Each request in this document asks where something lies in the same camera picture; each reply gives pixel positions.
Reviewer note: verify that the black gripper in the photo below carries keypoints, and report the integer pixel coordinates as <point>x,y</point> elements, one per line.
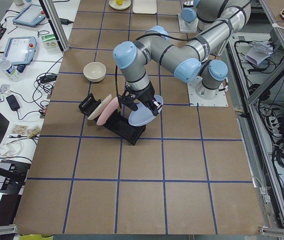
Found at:
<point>147,94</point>

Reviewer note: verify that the blue plate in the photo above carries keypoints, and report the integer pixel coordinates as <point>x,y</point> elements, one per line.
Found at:
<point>141,117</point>

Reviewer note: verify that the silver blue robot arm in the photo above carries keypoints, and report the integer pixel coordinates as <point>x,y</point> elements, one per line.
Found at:
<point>217,21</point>

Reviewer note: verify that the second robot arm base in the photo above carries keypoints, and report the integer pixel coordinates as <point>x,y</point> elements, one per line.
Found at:
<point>213,73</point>

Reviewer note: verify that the pink plate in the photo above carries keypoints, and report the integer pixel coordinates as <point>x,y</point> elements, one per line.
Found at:
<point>107,112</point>

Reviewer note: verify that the cream plate in rack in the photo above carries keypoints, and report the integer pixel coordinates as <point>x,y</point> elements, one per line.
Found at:
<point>100,108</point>

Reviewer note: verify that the white round plate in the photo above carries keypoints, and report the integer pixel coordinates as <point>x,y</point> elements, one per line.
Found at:
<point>125,5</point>

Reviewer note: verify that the black dish rack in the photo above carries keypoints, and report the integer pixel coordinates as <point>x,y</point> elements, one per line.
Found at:
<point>116,123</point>

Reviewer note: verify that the cream ceramic bowl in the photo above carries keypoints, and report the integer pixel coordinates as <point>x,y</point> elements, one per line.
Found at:
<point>94,71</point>

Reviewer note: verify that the white rectangular tray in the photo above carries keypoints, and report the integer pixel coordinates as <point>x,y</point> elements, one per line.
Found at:
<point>144,7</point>

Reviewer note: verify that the yellow lemon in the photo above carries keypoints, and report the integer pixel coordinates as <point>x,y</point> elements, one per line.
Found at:
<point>119,2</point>

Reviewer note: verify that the green white carton box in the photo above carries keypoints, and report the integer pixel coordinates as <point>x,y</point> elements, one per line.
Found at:
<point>49,41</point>

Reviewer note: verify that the black phone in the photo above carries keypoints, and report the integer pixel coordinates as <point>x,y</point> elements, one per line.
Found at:
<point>12,102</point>

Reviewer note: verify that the lower blue teach pendant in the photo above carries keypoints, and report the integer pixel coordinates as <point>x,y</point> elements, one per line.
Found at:
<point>20,50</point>

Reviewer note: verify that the blue teach pendant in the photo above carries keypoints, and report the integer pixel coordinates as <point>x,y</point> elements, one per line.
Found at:
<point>20,50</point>
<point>31,16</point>

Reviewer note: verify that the clear water bottle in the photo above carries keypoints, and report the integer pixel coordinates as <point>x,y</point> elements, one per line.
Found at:
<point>7,67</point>

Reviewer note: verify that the upper blue teach pendant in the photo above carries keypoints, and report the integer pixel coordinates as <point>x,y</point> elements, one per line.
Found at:
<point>31,16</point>

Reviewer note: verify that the aluminium frame post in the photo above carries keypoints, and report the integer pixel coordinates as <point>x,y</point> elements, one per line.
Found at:
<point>55,23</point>

